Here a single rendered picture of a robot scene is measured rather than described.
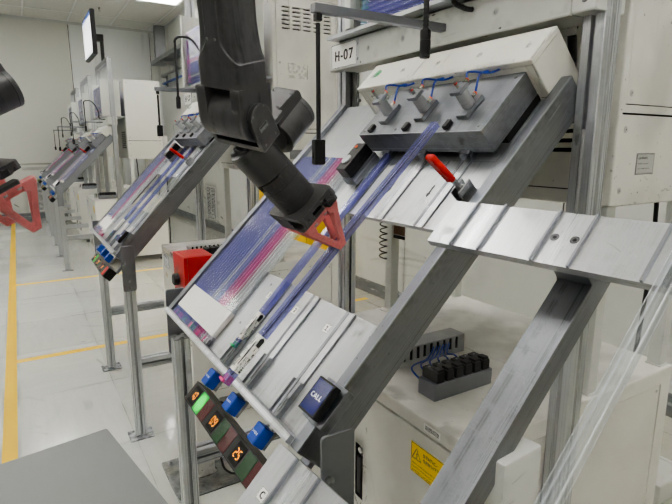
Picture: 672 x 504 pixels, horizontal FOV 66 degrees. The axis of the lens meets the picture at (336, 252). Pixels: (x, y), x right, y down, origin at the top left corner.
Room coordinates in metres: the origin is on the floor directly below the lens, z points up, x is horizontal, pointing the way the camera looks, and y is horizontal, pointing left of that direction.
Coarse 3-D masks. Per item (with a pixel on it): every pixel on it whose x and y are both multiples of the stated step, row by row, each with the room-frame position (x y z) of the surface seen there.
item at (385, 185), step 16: (432, 128) 0.83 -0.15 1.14; (416, 144) 0.82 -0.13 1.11; (400, 160) 0.81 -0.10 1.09; (384, 192) 0.79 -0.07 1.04; (368, 208) 0.77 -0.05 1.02; (352, 224) 0.76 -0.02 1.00; (320, 272) 0.73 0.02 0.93; (304, 288) 0.71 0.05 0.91; (288, 304) 0.70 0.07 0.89; (272, 320) 0.69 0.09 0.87
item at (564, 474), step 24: (648, 312) 0.40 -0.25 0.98; (648, 336) 0.39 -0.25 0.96; (624, 360) 0.38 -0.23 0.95; (600, 384) 0.37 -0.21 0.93; (624, 384) 0.37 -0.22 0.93; (600, 408) 0.36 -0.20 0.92; (576, 432) 0.35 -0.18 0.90; (600, 432) 0.35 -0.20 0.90; (576, 456) 0.34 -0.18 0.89; (552, 480) 0.34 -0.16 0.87
